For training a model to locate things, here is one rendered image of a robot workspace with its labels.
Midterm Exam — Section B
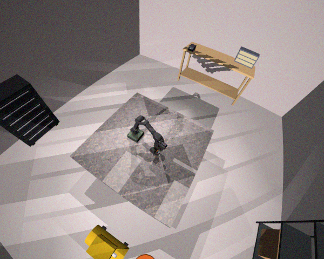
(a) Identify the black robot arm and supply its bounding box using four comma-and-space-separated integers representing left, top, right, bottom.
130, 115, 167, 151

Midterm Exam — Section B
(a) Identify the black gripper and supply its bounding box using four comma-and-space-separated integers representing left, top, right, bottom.
150, 143, 159, 154

